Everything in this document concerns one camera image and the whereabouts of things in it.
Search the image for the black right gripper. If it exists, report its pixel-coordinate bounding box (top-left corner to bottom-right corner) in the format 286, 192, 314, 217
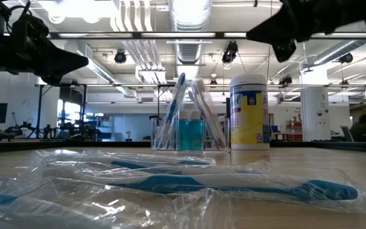
246, 0, 362, 63

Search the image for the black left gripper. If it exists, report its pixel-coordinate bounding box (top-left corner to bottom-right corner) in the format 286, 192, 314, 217
1, 18, 89, 87

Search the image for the purple white toothbrush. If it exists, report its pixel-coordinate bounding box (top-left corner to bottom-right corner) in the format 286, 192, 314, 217
186, 91, 224, 148

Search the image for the dark grey white toothbrush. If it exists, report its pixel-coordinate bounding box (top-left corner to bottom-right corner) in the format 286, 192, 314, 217
191, 79, 227, 149

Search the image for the clear acrylic organizer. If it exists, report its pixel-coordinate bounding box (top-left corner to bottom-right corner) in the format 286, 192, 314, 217
150, 116, 231, 152

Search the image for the teal mouthwash bottle white cap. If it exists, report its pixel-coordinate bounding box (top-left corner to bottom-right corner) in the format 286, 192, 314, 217
189, 111, 205, 150
176, 110, 191, 151

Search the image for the yellow Lysol wipes canister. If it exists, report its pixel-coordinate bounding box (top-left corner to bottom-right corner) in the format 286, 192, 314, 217
229, 73, 271, 150

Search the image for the white pillar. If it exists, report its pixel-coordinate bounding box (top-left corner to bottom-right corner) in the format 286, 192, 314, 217
299, 85, 330, 142

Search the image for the red shelf unit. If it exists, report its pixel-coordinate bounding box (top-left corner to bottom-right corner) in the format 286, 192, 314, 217
285, 120, 303, 141

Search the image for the person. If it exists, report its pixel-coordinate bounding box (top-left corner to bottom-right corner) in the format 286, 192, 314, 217
349, 114, 366, 142

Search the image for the black background station frame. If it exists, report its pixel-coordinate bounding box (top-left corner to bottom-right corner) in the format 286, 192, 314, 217
35, 83, 88, 139

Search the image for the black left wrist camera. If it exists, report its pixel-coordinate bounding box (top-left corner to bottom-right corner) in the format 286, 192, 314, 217
11, 14, 50, 45

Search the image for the silver ceiling duct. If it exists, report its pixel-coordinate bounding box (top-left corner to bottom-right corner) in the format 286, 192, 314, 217
311, 39, 362, 67
169, 0, 214, 100

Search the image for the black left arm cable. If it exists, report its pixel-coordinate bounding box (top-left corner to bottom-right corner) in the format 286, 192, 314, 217
4, 0, 33, 17

